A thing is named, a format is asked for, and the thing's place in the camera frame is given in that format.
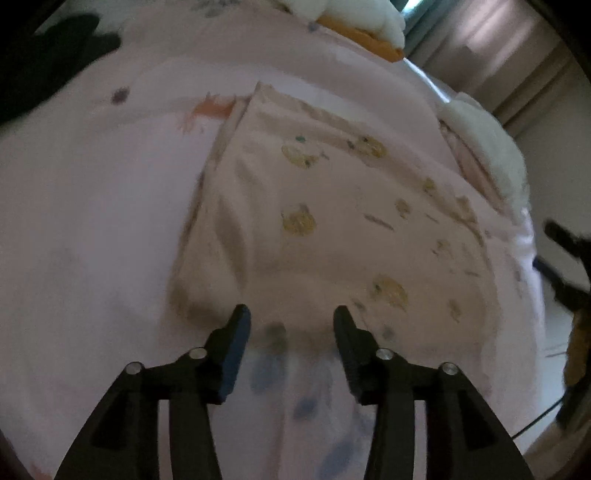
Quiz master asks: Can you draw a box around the orange folded cloth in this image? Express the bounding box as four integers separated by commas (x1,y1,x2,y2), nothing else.
316,15,405,64

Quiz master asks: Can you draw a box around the beige side curtain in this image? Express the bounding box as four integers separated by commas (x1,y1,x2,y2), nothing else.
402,0,580,137

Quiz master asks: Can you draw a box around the white folded cloth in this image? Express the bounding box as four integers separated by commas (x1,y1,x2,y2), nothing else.
438,91,531,220

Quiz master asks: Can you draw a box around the pink bear print baby garment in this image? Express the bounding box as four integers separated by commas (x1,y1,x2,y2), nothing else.
168,82,504,344

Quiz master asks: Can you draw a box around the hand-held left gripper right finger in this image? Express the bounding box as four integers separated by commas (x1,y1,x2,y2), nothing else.
333,305,536,480

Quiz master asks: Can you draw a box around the black cable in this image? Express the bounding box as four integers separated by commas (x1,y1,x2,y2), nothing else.
510,390,573,437

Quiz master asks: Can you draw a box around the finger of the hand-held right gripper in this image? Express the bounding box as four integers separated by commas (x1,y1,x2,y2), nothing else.
544,220,591,266
533,259,591,317

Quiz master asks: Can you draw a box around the white fluffy blanket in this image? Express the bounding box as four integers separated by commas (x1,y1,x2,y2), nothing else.
281,0,408,49

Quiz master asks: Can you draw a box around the pink printed blanket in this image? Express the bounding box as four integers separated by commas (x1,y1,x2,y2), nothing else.
0,0,548,480

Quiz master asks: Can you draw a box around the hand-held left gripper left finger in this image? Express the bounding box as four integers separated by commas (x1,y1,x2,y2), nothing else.
55,304,252,480

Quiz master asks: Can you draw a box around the pink folded cloth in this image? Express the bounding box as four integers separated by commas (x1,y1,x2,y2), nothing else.
438,119,497,197

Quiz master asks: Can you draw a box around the black garment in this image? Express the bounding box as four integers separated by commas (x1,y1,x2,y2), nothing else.
0,14,123,127

